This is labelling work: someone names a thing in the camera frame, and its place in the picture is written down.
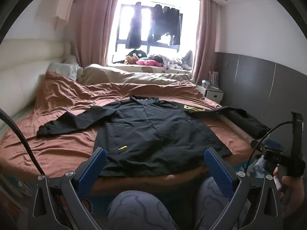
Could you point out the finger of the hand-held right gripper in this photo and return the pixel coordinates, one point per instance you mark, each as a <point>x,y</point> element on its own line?
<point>274,145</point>

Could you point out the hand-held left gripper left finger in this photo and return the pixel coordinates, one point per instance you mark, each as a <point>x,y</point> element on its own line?
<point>92,170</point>

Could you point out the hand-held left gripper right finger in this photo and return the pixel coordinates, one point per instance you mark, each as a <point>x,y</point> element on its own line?
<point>219,172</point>

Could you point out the black jacket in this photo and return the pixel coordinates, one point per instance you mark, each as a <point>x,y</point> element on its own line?
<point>148,134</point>

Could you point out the pile of clothes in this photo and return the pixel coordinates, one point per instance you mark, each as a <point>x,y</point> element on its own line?
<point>175,62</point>

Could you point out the person's right hand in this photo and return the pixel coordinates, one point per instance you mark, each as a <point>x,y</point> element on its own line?
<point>291,194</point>

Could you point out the person's right leg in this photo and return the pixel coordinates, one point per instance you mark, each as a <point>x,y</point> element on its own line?
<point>208,196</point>

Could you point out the person's leg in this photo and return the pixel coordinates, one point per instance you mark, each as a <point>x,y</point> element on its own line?
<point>208,196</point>
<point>141,210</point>

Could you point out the brown bed sheet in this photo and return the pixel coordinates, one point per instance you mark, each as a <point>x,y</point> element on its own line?
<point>60,148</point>

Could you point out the cardboard tube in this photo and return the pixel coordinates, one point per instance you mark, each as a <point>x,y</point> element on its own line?
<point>236,129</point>

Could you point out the person's left leg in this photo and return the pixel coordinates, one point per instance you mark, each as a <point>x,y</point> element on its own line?
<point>141,210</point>

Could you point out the white nightstand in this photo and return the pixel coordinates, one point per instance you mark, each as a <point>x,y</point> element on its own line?
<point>213,95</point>

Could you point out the small jar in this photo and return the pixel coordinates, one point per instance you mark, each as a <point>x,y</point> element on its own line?
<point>205,84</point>

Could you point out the upright boxes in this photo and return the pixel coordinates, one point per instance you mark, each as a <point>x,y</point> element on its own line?
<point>214,79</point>

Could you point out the beige duvet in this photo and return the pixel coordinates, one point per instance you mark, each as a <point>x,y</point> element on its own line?
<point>134,77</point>

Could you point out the pale patterned pillow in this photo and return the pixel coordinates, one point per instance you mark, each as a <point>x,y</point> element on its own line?
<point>64,68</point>

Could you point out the cream padded headboard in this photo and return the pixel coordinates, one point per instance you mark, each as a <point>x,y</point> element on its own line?
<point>24,76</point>

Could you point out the orange plush toy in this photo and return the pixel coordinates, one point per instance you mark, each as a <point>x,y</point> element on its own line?
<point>132,59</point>

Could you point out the pink cushion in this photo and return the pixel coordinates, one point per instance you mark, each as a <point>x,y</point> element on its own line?
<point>150,63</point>

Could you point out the black plush toy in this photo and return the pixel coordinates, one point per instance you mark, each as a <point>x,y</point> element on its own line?
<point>136,53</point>

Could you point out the pink curtain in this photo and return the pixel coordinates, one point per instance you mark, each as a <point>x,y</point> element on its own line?
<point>96,24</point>
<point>203,40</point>

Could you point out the window with black railing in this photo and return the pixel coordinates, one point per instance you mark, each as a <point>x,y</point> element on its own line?
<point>191,28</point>

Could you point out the hanging dark trousers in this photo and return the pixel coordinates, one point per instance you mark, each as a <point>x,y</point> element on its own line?
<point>133,28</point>

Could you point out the hanging dark garments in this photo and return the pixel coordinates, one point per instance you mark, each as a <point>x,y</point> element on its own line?
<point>165,21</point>

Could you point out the hanging beige cloth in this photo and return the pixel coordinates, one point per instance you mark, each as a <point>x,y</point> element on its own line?
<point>64,4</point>

